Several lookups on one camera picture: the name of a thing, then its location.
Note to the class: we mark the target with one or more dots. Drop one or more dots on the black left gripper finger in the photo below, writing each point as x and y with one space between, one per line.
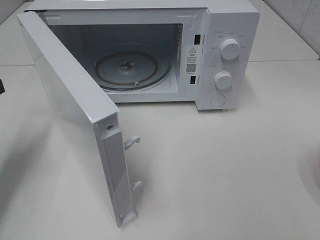
2 88

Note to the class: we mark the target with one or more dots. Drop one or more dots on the white microwave door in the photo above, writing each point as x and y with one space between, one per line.
86 115

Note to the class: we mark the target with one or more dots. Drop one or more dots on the round white door button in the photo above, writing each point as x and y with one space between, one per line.
218 100

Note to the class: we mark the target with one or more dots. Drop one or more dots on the white microwave knob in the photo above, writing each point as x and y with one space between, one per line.
229 48
223 80

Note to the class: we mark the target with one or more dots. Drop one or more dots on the glass microwave turntable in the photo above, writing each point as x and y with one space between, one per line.
131 70

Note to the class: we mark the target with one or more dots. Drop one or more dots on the white warning label sticker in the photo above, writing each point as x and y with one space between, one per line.
191 56

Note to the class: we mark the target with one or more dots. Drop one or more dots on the white microwave oven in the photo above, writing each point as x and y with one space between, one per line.
94 29

